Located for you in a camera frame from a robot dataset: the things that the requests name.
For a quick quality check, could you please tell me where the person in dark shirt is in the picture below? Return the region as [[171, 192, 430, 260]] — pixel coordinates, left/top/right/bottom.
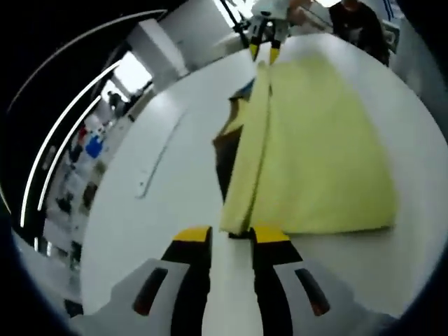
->
[[328, 0, 391, 66]]

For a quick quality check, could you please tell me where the green and white object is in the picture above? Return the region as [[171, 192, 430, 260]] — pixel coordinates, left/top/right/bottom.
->
[[381, 18, 401, 55]]

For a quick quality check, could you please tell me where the white and red object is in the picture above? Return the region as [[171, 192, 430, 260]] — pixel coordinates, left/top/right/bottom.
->
[[77, 116, 106, 141]]

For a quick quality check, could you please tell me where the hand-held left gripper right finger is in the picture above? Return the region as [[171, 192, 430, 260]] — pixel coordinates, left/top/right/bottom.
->
[[248, 226, 358, 336]]

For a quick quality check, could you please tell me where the black tripod rod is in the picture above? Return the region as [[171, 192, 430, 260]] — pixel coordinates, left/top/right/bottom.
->
[[219, 0, 251, 48]]

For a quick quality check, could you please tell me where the ceiling light strip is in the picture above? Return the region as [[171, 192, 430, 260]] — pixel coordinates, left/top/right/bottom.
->
[[36, 95, 103, 211], [20, 64, 118, 225]]

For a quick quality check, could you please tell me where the yellow garment with blue lining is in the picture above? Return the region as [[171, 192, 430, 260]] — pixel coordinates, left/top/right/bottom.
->
[[219, 58, 399, 237]]

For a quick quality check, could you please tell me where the blue storage container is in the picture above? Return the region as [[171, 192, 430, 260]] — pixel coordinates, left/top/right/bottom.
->
[[85, 135, 106, 160]]

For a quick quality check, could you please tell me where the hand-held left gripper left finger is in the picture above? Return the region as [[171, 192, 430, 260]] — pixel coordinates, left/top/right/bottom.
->
[[104, 225, 214, 336]]

